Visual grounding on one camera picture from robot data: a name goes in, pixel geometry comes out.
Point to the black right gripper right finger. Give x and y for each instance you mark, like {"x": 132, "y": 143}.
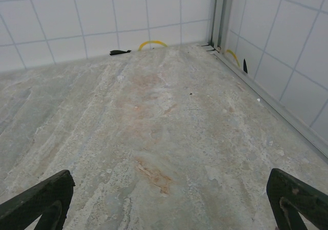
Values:
{"x": 297, "y": 191}

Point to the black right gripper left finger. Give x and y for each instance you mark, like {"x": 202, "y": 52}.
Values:
{"x": 36, "y": 199}

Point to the black clip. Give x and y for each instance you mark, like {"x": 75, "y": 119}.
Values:
{"x": 119, "y": 52}

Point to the aluminium frame rail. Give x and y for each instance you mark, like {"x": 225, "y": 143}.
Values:
{"x": 269, "y": 99}

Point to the aluminium frame post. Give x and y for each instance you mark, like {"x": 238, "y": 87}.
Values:
{"x": 220, "y": 15}

